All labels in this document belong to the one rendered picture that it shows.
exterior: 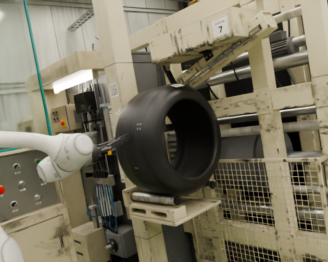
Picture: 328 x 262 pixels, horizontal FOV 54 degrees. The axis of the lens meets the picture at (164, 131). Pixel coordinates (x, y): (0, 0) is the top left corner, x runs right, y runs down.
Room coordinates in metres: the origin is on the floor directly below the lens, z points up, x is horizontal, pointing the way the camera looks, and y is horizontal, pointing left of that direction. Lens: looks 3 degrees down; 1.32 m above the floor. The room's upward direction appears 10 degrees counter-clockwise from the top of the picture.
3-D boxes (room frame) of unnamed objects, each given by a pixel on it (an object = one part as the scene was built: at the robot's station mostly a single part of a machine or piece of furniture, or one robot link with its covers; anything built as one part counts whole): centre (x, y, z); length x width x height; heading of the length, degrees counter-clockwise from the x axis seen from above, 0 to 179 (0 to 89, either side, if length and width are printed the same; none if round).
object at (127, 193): (1.89, 0.13, 0.90); 0.40 x 0.03 x 0.10; 133
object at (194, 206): (1.76, 0.01, 0.80); 0.37 x 0.36 x 0.02; 133
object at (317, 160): (1.82, -0.39, 0.65); 0.90 x 0.02 x 0.70; 43
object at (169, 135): (2.18, -0.12, 1.05); 0.20 x 0.15 x 0.30; 43
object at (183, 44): (1.87, -0.29, 1.71); 0.61 x 0.25 x 0.15; 43
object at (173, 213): (1.67, 0.11, 0.83); 0.36 x 0.09 x 0.06; 43
